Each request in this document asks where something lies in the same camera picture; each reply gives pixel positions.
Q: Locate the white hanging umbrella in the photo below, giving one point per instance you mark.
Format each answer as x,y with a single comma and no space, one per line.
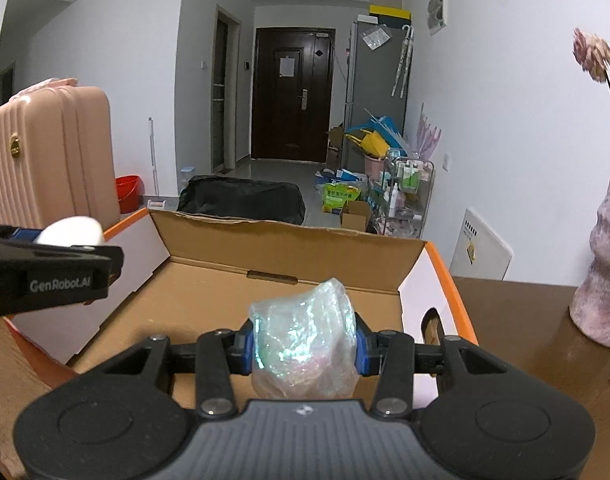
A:
411,55
399,65

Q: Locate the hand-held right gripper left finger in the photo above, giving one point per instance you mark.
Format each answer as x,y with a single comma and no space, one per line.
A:
246,350

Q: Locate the white plastic container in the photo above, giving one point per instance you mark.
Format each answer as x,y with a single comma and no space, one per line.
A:
187,180

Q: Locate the blue bag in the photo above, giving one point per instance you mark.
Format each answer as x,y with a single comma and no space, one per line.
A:
390,127

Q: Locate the group of skincare bottles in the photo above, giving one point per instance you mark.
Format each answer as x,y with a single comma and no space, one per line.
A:
411,175

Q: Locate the yellow black box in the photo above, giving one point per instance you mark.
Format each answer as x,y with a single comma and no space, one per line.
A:
390,14

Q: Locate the white wall panel box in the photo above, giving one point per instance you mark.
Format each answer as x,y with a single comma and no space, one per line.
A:
437,7

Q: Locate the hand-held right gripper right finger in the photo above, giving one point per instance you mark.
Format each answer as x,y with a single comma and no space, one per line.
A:
363,355

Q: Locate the dark wooden door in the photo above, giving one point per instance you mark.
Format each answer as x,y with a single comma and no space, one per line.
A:
292,110

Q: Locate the metal rolling cart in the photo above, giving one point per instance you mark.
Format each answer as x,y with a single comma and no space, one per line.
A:
425,210

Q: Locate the white wall socket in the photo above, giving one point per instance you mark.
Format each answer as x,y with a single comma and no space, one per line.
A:
446,164

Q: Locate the iridescent plastic bag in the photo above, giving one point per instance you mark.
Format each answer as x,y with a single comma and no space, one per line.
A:
300,340

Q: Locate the pink ribbed suitcase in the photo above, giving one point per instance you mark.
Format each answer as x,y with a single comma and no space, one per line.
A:
50,160

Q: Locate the pink wrapping paper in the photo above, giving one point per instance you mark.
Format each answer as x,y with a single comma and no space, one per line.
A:
426,135

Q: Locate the pink bin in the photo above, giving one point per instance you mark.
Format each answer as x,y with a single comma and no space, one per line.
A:
376,167

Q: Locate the bunch of dried pink roses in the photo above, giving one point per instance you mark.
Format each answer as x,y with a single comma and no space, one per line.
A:
592,57

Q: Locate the white paper door note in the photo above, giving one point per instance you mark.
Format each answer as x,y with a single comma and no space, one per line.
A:
287,66

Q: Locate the grey refrigerator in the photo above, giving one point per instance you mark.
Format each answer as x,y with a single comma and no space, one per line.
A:
375,90

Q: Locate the brown cardboard box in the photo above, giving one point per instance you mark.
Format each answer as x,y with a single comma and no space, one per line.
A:
335,147

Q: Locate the yellow bag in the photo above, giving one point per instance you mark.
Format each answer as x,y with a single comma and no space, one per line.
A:
375,144

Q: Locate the white leaning board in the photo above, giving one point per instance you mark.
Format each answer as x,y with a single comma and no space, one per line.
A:
480,245

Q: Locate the small open cardboard box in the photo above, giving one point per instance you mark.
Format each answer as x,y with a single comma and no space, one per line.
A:
356,216

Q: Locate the clear plastic bag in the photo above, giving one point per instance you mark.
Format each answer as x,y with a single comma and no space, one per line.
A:
377,37

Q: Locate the green white bag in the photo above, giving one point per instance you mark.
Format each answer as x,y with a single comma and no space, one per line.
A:
341,200

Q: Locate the white mop pole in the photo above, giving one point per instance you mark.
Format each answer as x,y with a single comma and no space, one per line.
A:
153,160

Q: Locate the red bucket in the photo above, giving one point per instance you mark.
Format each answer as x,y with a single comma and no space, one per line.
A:
129,194

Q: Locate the white spray bottle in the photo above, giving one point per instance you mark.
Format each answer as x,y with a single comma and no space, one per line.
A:
394,200

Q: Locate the white round soft ball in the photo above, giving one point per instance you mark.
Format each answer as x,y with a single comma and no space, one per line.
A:
72,231

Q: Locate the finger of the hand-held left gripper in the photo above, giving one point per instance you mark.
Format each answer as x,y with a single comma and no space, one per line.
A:
15,234
75,252

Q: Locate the side room doorway frame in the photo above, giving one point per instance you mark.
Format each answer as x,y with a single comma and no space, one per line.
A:
216,90

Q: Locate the black floor bag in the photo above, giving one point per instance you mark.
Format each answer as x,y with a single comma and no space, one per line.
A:
240,200

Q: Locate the pink textured vase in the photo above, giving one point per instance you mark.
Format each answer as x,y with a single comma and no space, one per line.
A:
605,270

